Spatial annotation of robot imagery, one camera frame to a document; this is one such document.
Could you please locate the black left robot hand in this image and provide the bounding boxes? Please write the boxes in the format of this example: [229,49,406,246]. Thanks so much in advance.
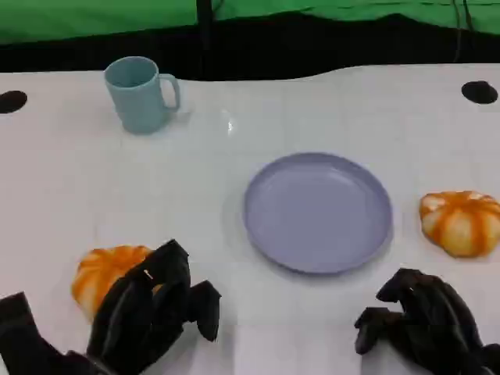
[86,239,223,375]

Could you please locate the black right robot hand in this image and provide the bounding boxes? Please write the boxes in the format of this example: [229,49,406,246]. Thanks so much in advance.
[353,268,500,375]

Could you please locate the orange and white bread roll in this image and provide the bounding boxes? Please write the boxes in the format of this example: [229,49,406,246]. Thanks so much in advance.
[71,245,157,323]
[419,190,500,258]

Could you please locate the lilac plate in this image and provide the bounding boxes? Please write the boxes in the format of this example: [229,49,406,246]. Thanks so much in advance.
[243,152,394,276]

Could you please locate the pale green mug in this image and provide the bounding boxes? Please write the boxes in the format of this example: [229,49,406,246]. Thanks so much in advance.
[103,56,181,136]

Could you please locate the black upright pole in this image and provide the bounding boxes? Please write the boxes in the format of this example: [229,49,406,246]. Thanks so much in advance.
[196,0,215,79]

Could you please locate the green cloth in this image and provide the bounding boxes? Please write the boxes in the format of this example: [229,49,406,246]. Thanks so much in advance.
[0,0,500,46]

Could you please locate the black table cable hole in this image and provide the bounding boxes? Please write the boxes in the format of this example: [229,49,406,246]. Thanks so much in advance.
[0,90,28,115]
[461,80,499,105]

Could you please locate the thin black hanging cable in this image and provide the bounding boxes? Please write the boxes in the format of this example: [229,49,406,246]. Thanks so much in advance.
[452,0,476,63]

